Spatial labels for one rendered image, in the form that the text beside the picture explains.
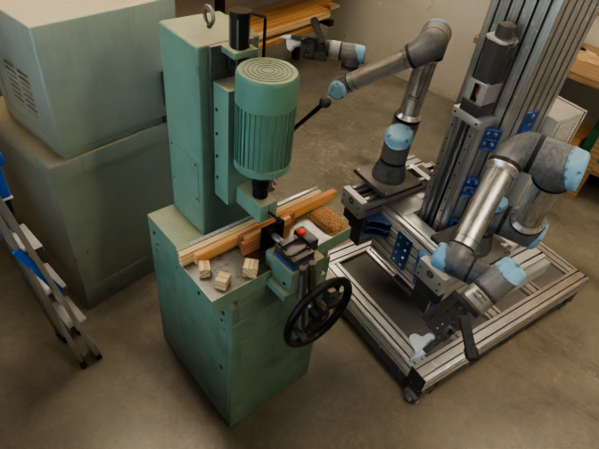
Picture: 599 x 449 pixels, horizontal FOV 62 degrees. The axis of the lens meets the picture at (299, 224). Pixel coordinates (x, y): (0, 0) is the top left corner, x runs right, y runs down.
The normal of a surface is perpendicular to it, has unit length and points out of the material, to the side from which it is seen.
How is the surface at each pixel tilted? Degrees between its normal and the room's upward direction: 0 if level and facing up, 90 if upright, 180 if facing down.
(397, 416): 0
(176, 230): 0
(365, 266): 0
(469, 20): 90
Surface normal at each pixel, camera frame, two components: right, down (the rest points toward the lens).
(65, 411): 0.11, -0.73
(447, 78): -0.66, 0.45
